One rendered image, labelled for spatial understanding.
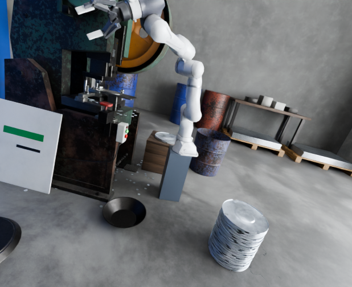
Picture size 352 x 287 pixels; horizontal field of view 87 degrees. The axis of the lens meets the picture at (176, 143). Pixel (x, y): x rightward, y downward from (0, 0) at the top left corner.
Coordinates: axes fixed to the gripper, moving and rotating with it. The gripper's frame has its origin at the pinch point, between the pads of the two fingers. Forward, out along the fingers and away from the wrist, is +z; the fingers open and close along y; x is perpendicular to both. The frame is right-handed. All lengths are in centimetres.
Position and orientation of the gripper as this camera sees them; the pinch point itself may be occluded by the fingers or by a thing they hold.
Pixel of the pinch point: (85, 24)
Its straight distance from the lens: 104.7
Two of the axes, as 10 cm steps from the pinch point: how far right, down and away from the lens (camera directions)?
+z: -8.6, 4.7, -2.1
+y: -1.2, 2.1, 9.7
